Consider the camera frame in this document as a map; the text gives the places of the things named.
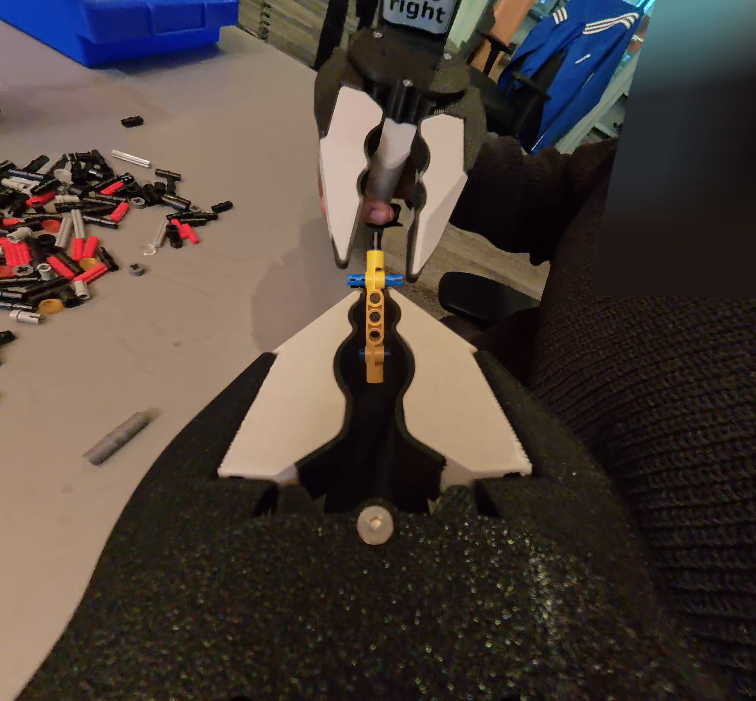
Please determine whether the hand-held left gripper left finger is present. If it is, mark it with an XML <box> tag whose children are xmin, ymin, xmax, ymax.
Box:
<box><xmin>217</xmin><ymin>292</ymin><xmax>361</xmax><ymax>488</ymax></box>

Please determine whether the yellow brick assembly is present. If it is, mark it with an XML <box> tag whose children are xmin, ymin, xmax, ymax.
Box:
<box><xmin>347</xmin><ymin>249</ymin><xmax>406</xmax><ymax>384</ymax></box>

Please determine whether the grey tube connector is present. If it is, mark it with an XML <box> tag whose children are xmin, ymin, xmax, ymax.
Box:
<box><xmin>83</xmin><ymin>408</ymin><xmax>159</xmax><ymax>467</ymax></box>

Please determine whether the person's right hand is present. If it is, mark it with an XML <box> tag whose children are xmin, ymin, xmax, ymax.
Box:
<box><xmin>361</xmin><ymin>198</ymin><xmax>398</xmax><ymax>227</ymax></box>

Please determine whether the blue storage bin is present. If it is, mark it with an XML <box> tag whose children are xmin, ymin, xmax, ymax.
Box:
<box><xmin>0</xmin><ymin>0</ymin><xmax>240</xmax><ymax>69</ymax></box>

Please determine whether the blue striped jacket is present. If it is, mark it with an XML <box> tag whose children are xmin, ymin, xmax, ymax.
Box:
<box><xmin>498</xmin><ymin>0</ymin><xmax>646</xmax><ymax>154</ymax></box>

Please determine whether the black office chair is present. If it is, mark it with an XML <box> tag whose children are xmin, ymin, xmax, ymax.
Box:
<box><xmin>438</xmin><ymin>271</ymin><xmax>545</xmax><ymax>331</ymax></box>
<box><xmin>472</xmin><ymin>28</ymin><xmax>553</xmax><ymax>135</ymax></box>

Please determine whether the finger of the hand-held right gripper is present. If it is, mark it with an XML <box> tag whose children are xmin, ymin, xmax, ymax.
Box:
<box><xmin>319</xmin><ymin>85</ymin><xmax>386</xmax><ymax>271</ymax></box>
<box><xmin>409</xmin><ymin>118</ymin><xmax>470</xmax><ymax>282</ymax></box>

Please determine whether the pile of black red pins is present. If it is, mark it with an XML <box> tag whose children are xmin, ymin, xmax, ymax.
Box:
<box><xmin>0</xmin><ymin>148</ymin><xmax>234</xmax><ymax>359</ymax></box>

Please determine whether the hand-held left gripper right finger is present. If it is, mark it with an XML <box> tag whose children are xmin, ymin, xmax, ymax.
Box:
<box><xmin>391</xmin><ymin>291</ymin><xmax>534</xmax><ymax>488</ymax></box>

